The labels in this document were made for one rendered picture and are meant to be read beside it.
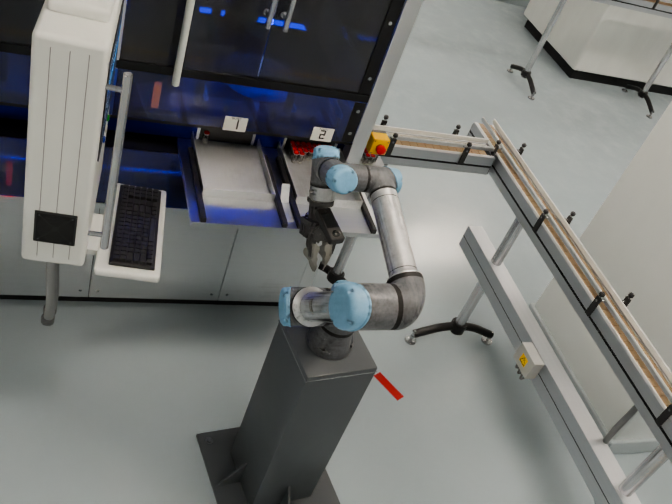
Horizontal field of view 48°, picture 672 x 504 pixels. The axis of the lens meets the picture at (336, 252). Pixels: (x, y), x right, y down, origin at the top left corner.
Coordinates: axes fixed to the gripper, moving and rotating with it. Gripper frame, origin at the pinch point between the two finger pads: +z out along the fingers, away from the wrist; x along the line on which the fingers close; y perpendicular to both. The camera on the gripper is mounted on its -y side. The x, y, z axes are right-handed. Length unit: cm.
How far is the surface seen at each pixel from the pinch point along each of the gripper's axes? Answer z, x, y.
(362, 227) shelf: 4, -42, 38
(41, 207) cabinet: -11, 68, 41
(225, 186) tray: -7, 1, 64
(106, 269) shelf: 11, 49, 43
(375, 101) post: -38, -56, 57
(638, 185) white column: -6, -184, 26
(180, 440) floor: 92, 17, 59
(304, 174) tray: -8, -34, 67
